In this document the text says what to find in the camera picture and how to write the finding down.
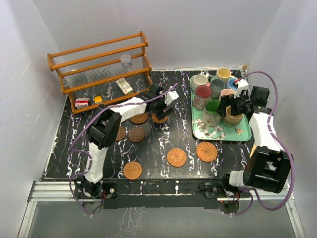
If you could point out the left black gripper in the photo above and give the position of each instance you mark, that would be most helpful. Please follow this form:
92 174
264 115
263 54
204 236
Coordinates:
159 113

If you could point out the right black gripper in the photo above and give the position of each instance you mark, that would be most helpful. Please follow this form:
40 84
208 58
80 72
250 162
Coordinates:
226 100

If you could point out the light wood coaster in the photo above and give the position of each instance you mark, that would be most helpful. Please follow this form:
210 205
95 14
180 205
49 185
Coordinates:
132 170
156 120

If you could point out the brown stoneware mug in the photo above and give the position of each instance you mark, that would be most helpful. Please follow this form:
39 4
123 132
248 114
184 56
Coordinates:
231 120

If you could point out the green inside mug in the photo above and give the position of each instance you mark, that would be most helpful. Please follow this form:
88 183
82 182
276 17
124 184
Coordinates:
210 116

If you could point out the brown ringed wooden saucer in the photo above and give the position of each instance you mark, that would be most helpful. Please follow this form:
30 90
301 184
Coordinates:
139 119

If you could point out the green floral tray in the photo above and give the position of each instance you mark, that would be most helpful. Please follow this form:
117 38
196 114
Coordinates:
241 132

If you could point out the pink halloween mug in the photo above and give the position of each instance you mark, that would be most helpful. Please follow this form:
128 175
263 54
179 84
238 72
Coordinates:
202 94

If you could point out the dark walnut coaster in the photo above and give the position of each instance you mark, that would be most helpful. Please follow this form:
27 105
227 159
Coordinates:
136 134
120 134

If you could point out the woven rattan coaster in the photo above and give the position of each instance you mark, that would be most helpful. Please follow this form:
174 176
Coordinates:
176 157
206 152

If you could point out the orange wooden shelf rack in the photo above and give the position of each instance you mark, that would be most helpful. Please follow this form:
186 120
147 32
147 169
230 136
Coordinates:
92 70

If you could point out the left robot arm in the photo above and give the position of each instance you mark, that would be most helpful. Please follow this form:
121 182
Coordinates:
100 133

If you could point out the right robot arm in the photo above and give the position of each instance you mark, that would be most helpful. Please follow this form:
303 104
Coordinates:
269 164

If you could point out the clear plastic cup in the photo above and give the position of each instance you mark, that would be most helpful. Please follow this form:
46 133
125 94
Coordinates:
126 60

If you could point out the pale pink mug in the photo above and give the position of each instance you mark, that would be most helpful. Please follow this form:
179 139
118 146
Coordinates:
226 92

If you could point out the blue mug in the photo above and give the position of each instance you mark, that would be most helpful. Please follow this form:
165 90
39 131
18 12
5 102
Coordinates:
231 85

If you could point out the grey mug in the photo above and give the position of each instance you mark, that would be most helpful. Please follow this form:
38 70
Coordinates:
216 86

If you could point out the yellow mug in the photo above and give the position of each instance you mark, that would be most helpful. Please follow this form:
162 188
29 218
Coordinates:
223 74

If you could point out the white cream mug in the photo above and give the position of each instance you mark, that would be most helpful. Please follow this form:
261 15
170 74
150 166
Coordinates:
200 80

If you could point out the white green small box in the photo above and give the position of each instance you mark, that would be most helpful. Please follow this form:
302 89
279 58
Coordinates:
124 86

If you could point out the colourful card box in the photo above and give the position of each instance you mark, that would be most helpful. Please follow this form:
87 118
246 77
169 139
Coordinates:
252 150

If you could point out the yellow grey block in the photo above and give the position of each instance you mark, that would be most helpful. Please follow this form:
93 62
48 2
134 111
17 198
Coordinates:
98 100

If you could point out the red white small box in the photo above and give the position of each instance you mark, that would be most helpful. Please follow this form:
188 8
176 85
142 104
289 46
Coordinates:
82 103

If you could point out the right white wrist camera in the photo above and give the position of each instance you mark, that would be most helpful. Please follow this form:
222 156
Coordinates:
241 85

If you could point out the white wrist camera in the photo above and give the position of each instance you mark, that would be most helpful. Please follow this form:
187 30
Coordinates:
241 85
171 97

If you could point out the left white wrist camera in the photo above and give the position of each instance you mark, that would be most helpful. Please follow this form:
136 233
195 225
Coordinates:
171 97

